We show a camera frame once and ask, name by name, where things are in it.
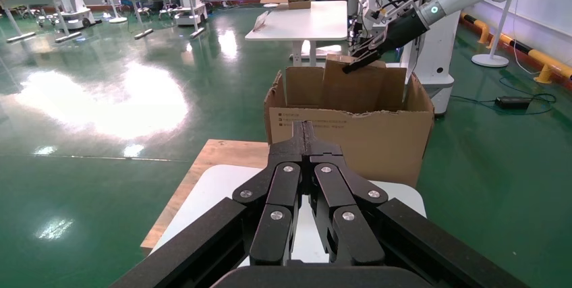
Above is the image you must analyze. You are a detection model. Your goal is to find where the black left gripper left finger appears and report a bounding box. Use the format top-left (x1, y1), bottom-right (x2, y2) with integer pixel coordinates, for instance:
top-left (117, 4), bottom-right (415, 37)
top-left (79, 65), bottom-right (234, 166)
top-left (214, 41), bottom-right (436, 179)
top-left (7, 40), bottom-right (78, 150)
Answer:
top-left (109, 120), bottom-right (307, 288)

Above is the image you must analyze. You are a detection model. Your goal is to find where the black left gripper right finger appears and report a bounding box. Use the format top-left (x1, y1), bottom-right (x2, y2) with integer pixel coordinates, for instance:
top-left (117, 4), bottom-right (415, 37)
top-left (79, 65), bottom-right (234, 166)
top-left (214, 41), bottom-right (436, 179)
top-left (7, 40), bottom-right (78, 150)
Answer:
top-left (305, 121), bottom-right (530, 288)

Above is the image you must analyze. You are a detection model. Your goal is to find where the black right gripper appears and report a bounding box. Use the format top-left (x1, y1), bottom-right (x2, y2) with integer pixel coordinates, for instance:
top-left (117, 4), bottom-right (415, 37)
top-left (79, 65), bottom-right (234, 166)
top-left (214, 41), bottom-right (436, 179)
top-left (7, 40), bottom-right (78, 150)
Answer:
top-left (341, 6), bottom-right (431, 75)

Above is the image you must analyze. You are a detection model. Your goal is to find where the small tall cardboard box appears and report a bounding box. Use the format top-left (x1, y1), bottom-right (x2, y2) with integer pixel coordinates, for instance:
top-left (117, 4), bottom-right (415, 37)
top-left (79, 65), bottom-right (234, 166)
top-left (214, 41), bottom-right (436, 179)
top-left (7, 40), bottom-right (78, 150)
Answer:
top-left (322, 53), bottom-right (389, 115)

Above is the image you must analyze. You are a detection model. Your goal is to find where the big open cardboard box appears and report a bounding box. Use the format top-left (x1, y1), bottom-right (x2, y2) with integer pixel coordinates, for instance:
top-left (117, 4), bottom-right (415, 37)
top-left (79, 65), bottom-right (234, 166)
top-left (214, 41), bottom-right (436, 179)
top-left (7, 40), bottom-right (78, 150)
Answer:
top-left (263, 65), bottom-right (435, 189)

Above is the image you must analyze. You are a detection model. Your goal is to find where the white table with white legs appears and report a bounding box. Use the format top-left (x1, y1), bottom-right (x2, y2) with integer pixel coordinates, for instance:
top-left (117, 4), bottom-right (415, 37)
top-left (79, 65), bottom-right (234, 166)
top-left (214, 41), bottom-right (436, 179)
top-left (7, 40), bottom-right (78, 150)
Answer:
top-left (244, 0), bottom-right (349, 67)

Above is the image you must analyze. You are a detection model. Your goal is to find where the white robot lift column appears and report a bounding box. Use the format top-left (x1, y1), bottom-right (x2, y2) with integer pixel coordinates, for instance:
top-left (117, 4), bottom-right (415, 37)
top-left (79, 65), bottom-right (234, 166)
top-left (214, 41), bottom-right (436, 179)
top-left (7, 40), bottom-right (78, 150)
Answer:
top-left (399, 0), bottom-right (456, 117)

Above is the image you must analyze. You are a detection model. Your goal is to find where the wooden board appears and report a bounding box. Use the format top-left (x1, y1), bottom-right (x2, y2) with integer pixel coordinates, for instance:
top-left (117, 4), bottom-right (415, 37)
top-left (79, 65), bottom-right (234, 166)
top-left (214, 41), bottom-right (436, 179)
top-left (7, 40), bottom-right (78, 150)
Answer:
top-left (140, 139), bottom-right (271, 251)

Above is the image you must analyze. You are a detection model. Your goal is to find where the pale flat packet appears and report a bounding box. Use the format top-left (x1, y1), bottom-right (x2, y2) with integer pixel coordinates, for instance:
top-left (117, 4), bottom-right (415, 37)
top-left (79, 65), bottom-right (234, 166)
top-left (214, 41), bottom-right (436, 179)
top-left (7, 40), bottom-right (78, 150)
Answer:
top-left (253, 10), bottom-right (270, 32)

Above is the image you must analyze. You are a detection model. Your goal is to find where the white pole stand round base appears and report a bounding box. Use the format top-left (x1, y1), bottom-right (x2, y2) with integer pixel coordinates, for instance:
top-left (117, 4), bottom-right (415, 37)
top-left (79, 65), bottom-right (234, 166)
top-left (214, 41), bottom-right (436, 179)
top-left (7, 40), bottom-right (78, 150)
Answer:
top-left (471, 0), bottom-right (515, 68)

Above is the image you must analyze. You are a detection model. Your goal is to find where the black power adapter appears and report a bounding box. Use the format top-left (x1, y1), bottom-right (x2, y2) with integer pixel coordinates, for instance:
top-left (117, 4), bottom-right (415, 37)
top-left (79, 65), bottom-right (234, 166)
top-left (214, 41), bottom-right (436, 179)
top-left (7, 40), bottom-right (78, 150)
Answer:
top-left (493, 96), bottom-right (530, 110)

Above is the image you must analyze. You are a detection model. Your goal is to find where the yellow black floor barrier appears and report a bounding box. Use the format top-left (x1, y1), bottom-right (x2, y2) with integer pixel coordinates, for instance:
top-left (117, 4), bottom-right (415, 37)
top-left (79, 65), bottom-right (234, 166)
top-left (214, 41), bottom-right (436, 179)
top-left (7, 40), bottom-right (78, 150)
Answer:
top-left (460, 12), bottom-right (572, 85)

